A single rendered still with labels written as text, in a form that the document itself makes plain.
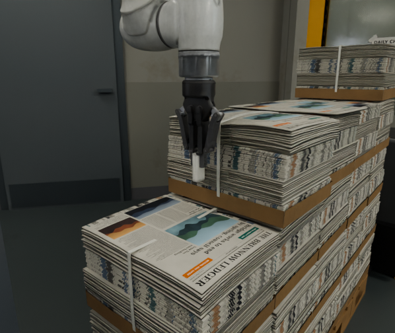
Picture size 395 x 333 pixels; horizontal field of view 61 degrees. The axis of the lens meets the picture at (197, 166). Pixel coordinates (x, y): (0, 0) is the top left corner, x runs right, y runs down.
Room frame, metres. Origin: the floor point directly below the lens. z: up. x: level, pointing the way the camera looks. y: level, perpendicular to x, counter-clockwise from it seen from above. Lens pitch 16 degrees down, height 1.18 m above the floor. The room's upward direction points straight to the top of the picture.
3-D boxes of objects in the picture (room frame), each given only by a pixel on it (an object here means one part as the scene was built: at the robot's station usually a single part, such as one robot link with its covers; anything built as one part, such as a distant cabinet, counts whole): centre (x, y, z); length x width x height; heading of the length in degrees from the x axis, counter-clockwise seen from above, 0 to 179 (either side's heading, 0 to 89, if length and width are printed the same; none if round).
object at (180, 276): (1.04, -0.23, 0.42); 1.17 x 0.39 x 0.83; 140
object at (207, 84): (0.77, 0.00, 1.12); 0.08 x 0.07 x 0.09; 50
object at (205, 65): (0.77, 0.00, 1.19); 0.09 x 0.09 x 0.06
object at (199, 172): (0.76, -0.01, 0.96); 0.03 x 0.01 x 0.07; 140
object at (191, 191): (0.99, -0.07, 0.86); 0.29 x 0.16 x 0.04; 138
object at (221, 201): (0.92, -0.15, 0.86); 0.28 x 0.06 x 0.04; 138
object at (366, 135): (1.37, -0.51, 0.95); 0.38 x 0.29 x 0.23; 50
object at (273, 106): (1.14, -0.34, 1.06); 0.37 x 0.29 x 0.01; 48
